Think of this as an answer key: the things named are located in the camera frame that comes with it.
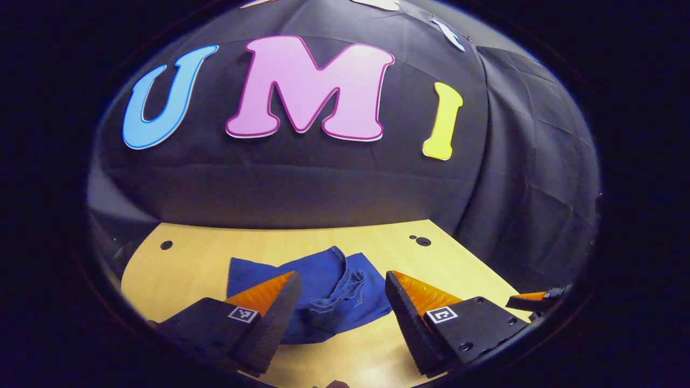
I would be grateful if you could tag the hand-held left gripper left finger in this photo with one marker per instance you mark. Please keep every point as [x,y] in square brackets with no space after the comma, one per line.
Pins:
[272,328]

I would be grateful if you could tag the black backdrop cloth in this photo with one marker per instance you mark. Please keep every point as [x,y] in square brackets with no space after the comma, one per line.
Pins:
[323,172]

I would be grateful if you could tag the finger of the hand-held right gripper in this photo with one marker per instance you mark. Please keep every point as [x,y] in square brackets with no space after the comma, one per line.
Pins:
[539,300]

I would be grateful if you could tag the blue denim jeans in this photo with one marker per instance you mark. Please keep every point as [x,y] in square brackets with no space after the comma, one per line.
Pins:
[329,269]

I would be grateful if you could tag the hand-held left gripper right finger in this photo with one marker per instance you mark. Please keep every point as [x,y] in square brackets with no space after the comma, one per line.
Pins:
[407,328]

